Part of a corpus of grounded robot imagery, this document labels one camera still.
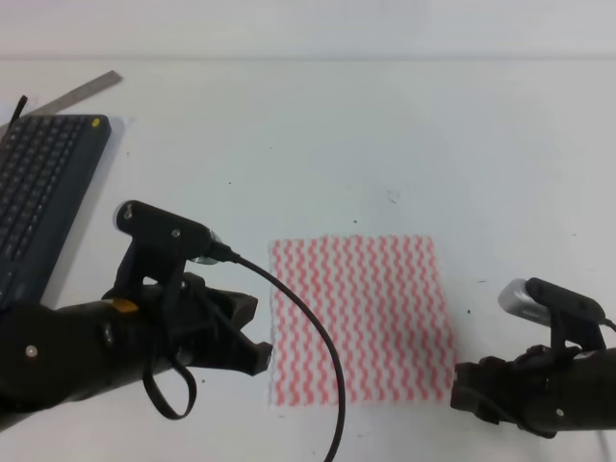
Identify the pink white striped towel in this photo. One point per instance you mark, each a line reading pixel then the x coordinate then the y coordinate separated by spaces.
pixel 381 301

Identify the grey metal ruler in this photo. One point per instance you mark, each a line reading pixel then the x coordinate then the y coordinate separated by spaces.
pixel 67 100

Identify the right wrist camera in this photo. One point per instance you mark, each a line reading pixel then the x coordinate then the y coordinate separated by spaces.
pixel 570 317

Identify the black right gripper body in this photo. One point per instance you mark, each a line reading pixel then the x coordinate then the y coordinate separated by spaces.
pixel 540 392

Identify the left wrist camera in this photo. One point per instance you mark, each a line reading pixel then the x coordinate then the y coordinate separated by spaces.
pixel 161 245

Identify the black keyboard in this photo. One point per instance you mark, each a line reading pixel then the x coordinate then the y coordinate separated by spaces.
pixel 47 163

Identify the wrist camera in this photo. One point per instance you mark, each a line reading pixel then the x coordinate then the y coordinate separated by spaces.
pixel 570 317
pixel 161 245

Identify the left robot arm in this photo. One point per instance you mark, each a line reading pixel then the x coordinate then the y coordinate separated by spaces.
pixel 51 357

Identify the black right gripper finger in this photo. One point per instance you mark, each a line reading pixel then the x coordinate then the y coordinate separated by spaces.
pixel 474 390

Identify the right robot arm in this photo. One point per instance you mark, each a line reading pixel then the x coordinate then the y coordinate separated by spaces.
pixel 604 361

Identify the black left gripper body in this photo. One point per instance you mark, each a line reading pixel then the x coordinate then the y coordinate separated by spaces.
pixel 152 327

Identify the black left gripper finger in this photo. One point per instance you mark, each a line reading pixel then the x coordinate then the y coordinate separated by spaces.
pixel 229 352
pixel 232 311

